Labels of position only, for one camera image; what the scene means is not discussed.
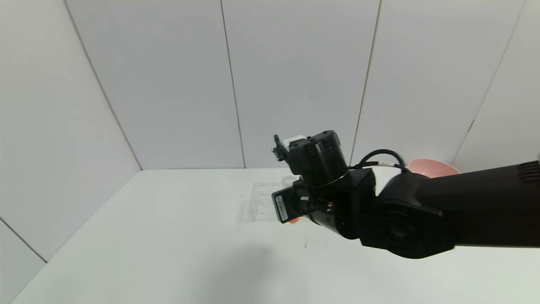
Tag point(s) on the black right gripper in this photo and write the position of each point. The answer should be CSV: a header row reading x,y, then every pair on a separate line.
x,y
281,206

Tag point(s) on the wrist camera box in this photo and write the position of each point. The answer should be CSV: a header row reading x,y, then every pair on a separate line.
x,y
293,140

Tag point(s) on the pink plastic bowl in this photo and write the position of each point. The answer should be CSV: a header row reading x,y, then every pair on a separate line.
x,y
430,166

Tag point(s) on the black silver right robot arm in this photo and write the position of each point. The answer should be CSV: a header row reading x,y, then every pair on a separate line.
x,y
443,211

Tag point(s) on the clear plastic test tube rack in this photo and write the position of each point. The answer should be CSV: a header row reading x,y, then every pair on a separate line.
x,y
263,202

